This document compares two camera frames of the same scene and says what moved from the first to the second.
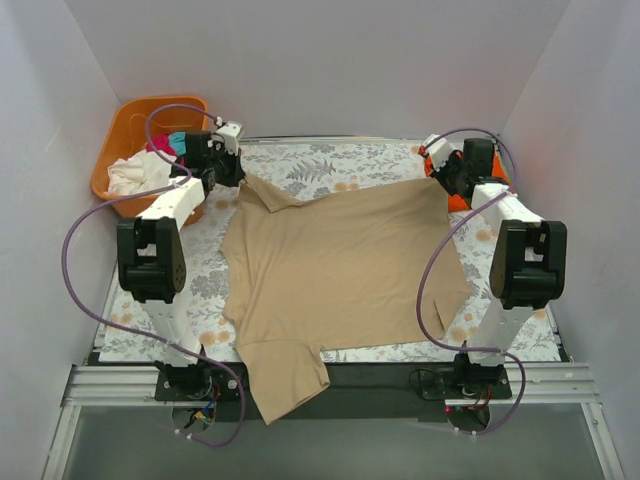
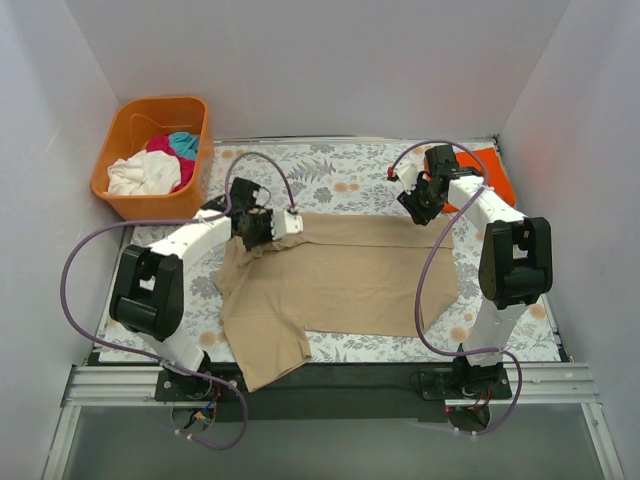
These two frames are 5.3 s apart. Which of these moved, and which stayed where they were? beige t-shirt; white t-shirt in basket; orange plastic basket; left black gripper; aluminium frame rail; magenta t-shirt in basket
Moved: beige t-shirt; left black gripper
Stayed: aluminium frame rail; orange plastic basket; magenta t-shirt in basket; white t-shirt in basket
